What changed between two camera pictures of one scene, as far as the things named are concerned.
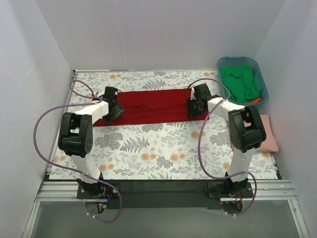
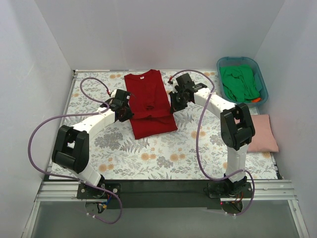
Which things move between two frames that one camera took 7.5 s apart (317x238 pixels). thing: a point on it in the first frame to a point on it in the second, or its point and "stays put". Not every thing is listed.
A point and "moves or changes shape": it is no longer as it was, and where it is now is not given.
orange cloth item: [256, 100] stays put
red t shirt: [146, 107] moves or changes shape
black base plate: [166, 194] stays put
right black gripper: [194, 109] to [175, 103]
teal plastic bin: [243, 78] stays put
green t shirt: [240, 82] stays put
